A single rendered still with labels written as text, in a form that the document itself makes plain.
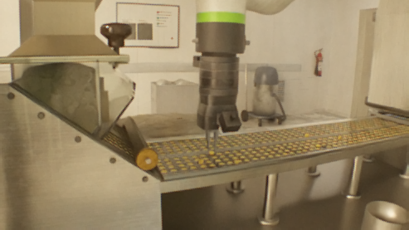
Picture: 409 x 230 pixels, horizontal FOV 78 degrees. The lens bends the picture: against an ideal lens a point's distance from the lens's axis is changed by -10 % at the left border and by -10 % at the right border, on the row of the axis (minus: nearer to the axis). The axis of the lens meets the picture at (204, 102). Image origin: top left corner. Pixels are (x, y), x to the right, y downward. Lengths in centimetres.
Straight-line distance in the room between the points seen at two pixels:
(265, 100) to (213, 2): 399
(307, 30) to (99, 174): 537
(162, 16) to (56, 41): 391
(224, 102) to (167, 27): 385
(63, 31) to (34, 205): 26
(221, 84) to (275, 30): 471
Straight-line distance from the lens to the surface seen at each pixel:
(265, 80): 440
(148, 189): 47
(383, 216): 66
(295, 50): 547
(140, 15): 428
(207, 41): 50
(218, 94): 50
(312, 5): 577
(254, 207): 71
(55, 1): 47
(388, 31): 103
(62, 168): 44
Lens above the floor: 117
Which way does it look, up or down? 11 degrees down
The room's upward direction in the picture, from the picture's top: 1 degrees clockwise
